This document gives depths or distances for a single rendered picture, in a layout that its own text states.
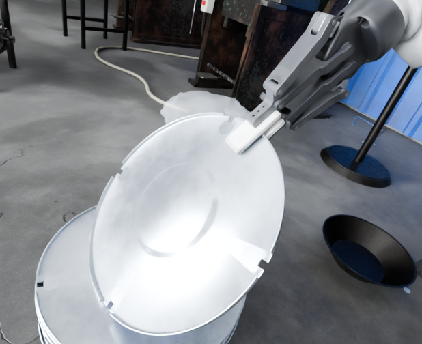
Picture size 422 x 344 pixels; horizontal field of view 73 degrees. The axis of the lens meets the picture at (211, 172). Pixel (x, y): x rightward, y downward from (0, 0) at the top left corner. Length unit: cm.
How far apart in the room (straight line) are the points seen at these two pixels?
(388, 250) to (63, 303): 103
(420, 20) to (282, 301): 69
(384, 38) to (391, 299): 84
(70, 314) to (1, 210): 65
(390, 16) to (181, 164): 29
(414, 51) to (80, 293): 51
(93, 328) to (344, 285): 78
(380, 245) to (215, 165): 92
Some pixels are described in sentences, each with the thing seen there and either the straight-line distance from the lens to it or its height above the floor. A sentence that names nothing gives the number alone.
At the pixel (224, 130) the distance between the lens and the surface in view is 40.
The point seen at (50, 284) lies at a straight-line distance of 44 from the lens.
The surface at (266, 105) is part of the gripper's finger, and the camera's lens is 36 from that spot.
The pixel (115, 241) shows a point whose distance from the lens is 43.
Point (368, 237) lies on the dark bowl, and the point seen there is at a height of 3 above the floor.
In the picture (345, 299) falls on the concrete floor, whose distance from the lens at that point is 99.
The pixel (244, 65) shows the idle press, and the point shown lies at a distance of 176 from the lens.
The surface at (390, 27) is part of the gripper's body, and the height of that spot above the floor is 66.
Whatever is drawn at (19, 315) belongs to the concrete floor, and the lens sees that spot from 79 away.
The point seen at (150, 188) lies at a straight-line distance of 41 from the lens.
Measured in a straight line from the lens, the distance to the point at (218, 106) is 141.
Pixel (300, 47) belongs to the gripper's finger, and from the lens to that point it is 36.
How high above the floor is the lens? 66
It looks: 33 degrees down
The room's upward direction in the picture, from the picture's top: 15 degrees clockwise
